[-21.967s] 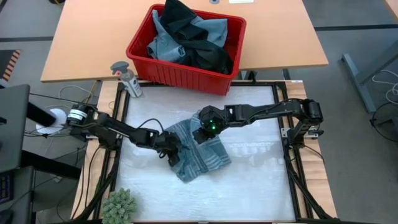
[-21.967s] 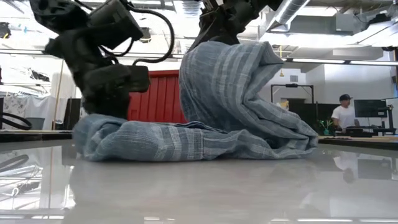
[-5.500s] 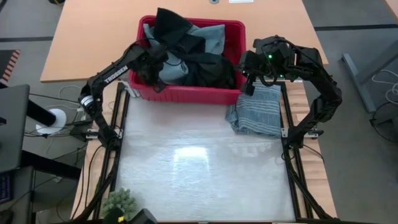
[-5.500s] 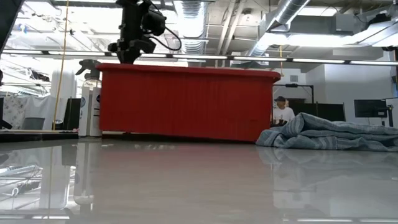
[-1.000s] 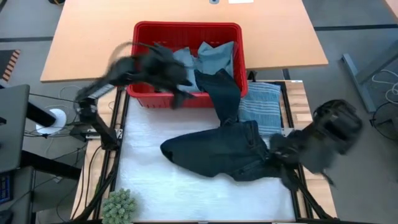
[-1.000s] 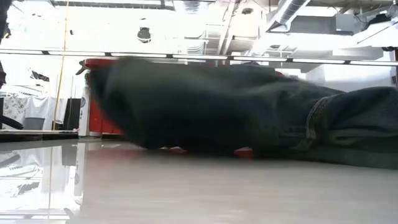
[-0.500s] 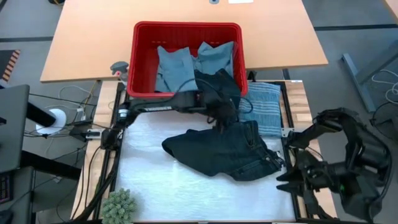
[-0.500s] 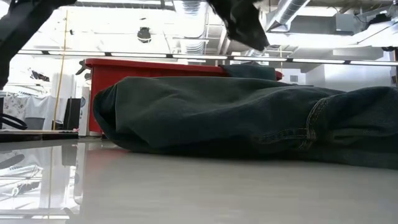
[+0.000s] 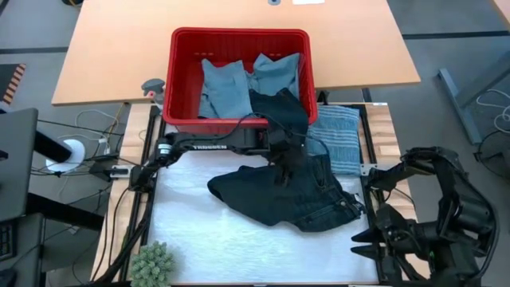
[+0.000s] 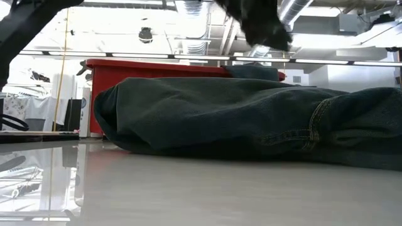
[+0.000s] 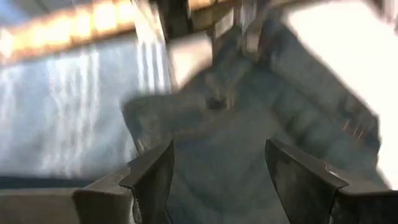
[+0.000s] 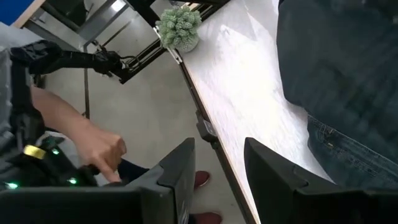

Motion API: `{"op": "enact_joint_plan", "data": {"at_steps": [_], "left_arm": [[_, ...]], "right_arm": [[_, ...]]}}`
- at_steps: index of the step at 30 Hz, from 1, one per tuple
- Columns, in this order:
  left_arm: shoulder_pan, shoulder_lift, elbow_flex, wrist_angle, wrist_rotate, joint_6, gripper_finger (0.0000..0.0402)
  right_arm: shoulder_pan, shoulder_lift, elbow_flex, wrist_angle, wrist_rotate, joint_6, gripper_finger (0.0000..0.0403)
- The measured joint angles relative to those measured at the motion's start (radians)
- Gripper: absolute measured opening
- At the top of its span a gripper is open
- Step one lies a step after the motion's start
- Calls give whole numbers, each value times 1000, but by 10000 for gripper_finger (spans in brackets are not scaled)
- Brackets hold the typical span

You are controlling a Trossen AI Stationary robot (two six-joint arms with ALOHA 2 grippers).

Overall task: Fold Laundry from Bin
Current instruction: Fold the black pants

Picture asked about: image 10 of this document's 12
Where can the silver smooth ventilation duct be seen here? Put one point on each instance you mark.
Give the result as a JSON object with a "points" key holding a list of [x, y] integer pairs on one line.
{"points": [[295, 9]]}

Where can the LED light bar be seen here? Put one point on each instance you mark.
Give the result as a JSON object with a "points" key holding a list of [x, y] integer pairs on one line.
{"points": [[204, 57]]}

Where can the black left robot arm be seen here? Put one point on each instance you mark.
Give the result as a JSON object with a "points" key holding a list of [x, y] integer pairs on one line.
{"points": [[22, 28]]}

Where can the clear spray bottle grey trigger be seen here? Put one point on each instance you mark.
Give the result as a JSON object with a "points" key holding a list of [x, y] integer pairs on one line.
{"points": [[84, 113]]}

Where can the red plastic bin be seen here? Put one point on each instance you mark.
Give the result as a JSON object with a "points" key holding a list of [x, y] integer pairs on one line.
{"points": [[106, 94]]}

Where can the black speaker box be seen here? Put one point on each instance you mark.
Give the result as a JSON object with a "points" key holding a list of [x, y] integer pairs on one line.
{"points": [[73, 114]]}

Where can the black garment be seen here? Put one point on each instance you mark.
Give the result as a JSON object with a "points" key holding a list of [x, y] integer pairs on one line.
{"points": [[251, 73]]}

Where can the dark teal garment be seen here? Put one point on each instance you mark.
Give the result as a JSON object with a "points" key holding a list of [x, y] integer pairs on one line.
{"points": [[204, 116]]}

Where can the black overhead camera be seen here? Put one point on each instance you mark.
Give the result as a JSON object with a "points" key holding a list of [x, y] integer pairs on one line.
{"points": [[145, 35]]}

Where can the white hanging cloth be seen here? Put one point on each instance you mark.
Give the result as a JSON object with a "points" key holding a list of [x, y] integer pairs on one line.
{"points": [[41, 110]]}

